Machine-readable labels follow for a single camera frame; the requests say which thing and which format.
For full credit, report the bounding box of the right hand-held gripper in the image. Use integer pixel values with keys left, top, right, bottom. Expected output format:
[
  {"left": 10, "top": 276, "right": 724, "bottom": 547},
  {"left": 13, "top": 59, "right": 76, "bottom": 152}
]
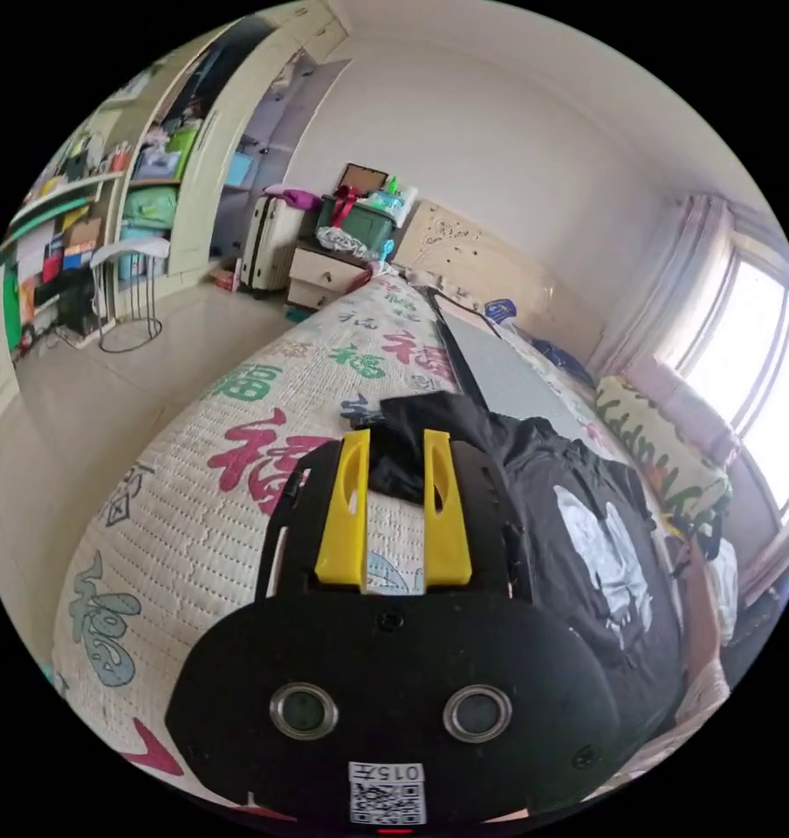
[{"left": 670, "top": 505, "right": 726, "bottom": 579}]

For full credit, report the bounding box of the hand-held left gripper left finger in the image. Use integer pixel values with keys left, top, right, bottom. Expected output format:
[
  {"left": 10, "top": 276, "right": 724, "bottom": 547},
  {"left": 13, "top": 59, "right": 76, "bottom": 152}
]
[{"left": 313, "top": 429, "right": 372, "bottom": 585}]

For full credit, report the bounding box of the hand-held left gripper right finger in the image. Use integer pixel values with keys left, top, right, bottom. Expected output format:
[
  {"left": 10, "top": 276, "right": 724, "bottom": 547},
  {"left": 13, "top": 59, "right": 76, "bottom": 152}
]
[{"left": 422, "top": 429, "right": 473, "bottom": 587}]

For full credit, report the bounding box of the black t-shirt with white print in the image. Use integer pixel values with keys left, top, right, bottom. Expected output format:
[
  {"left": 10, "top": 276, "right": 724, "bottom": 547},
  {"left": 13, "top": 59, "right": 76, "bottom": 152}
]
[{"left": 367, "top": 391, "right": 687, "bottom": 728}]

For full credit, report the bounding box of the green patterned rolled blanket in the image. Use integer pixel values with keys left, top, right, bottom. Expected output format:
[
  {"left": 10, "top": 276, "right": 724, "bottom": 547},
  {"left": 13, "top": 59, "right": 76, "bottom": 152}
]
[{"left": 593, "top": 374, "right": 735, "bottom": 522}]

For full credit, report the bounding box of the bed with printed quilt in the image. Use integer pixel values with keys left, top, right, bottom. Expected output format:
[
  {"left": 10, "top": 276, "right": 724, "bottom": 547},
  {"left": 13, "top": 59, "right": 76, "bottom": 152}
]
[{"left": 51, "top": 199, "right": 739, "bottom": 823}]

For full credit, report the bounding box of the grey flat mat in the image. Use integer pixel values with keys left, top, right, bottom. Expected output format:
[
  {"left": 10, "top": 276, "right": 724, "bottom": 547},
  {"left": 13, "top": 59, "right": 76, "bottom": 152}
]
[{"left": 430, "top": 287, "right": 589, "bottom": 441}]

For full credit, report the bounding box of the window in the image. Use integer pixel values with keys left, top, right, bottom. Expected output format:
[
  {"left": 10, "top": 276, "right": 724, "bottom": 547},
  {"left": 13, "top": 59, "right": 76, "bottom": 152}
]
[{"left": 655, "top": 245, "right": 789, "bottom": 528}]

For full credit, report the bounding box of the cream nightstand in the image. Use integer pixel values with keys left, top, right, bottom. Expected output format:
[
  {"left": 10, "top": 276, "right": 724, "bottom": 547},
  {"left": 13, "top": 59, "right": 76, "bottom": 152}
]
[{"left": 284, "top": 163, "right": 421, "bottom": 313}]

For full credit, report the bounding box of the pink curtain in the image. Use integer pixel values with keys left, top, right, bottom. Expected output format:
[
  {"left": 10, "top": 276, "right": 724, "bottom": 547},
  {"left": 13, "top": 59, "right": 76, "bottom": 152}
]
[{"left": 589, "top": 193, "right": 739, "bottom": 384}]

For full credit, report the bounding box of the white suitcase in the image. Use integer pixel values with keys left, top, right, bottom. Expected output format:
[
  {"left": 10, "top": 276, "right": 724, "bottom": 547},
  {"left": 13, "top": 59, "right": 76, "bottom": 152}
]
[{"left": 239, "top": 191, "right": 305, "bottom": 294}]

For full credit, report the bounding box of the cream wardrobe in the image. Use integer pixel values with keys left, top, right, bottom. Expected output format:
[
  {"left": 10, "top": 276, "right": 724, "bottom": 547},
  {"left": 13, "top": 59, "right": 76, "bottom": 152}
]
[{"left": 106, "top": 0, "right": 351, "bottom": 284}]

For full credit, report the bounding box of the cluttered shelf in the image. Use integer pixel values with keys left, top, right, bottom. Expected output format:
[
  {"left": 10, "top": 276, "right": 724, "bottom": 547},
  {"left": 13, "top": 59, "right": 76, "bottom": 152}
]
[{"left": 0, "top": 130, "right": 128, "bottom": 345}]

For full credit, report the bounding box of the wire stand with white top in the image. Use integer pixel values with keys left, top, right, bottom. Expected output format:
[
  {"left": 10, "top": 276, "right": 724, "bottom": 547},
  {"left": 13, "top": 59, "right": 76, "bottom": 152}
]
[{"left": 90, "top": 237, "right": 173, "bottom": 355}]

